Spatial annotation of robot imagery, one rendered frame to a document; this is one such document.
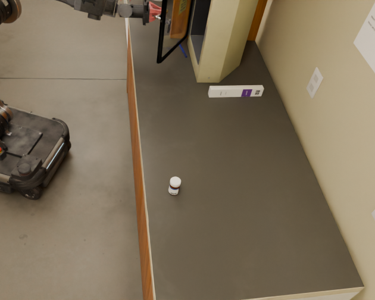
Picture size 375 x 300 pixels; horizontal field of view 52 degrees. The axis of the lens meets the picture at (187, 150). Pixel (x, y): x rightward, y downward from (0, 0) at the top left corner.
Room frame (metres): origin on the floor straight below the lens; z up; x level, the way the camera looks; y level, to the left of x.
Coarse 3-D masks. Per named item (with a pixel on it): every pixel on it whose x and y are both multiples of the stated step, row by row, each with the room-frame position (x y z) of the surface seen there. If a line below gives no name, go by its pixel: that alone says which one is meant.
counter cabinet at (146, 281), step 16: (128, 32) 2.32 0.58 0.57; (128, 48) 2.28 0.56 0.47; (128, 64) 2.24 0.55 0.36; (128, 80) 2.20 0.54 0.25; (128, 96) 2.15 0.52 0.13; (144, 208) 0.95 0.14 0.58; (144, 224) 0.90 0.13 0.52; (144, 240) 0.86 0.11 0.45; (144, 256) 0.81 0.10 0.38; (144, 272) 0.77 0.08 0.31; (144, 288) 0.72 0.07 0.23
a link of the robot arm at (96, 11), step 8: (56, 0) 1.12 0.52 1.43; (64, 0) 1.12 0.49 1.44; (72, 0) 1.12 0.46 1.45; (80, 0) 1.12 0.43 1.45; (88, 0) 1.15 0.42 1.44; (96, 0) 1.17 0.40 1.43; (104, 0) 1.20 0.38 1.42; (80, 8) 1.10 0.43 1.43; (88, 8) 1.13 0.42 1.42; (96, 8) 1.16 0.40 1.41
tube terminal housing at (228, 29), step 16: (224, 0) 1.49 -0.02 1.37; (240, 0) 1.52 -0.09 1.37; (256, 0) 1.66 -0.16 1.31; (208, 16) 1.49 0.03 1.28; (224, 16) 1.49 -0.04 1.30; (240, 16) 1.55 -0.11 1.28; (208, 32) 1.48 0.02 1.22; (224, 32) 1.50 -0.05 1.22; (240, 32) 1.59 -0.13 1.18; (192, 48) 1.65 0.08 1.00; (208, 48) 1.48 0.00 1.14; (224, 48) 1.50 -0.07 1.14; (240, 48) 1.64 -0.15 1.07; (192, 64) 1.60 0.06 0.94; (208, 64) 1.49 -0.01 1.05; (224, 64) 1.52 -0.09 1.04; (208, 80) 1.49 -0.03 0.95
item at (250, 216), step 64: (128, 0) 2.09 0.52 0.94; (256, 64) 1.72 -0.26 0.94; (192, 128) 1.17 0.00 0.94; (256, 128) 1.25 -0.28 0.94; (192, 192) 0.84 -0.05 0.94; (256, 192) 0.90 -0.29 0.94; (320, 192) 0.96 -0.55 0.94; (192, 256) 0.58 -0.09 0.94; (256, 256) 0.63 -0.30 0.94; (320, 256) 0.68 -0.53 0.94
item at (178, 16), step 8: (168, 0) 1.52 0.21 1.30; (176, 0) 1.59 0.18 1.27; (184, 0) 1.67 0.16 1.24; (168, 8) 1.53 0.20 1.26; (176, 8) 1.60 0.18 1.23; (184, 8) 1.68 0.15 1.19; (168, 16) 1.53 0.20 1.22; (176, 16) 1.61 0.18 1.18; (184, 16) 1.69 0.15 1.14; (160, 24) 1.48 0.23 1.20; (176, 24) 1.62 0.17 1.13; (184, 24) 1.70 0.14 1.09; (160, 32) 1.48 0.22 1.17; (168, 32) 1.55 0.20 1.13; (176, 32) 1.63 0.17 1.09; (184, 32) 1.72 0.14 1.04; (168, 40) 1.56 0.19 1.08; (176, 40) 1.64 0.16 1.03; (168, 48) 1.57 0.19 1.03
